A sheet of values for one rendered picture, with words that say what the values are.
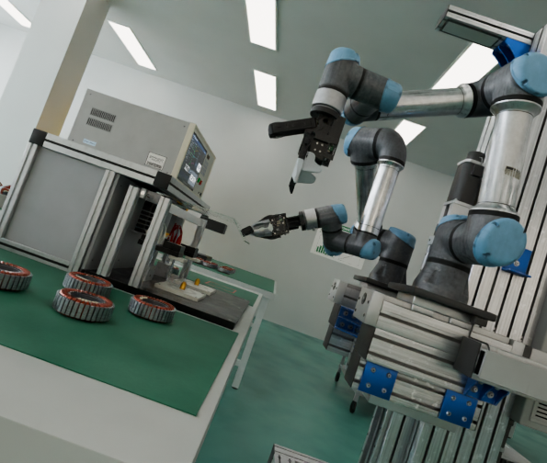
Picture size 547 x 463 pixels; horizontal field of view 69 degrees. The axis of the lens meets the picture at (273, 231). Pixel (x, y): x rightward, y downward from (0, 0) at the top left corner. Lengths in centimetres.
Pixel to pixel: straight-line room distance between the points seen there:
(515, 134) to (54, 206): 127
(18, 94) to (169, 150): 424
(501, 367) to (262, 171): 605
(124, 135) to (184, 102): 597
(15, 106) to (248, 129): 344
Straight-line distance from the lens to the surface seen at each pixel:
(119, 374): 66
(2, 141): 548
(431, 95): 124
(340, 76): 101
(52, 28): 568
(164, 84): 761
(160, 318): 100
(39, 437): 50
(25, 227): 140
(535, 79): 120
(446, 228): 121
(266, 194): 680
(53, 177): 137
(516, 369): 114
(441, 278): 118
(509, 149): 116
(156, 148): 141
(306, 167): 90
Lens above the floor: 98
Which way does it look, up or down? 4 degrees up
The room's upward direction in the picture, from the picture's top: 19 degrees clockwise
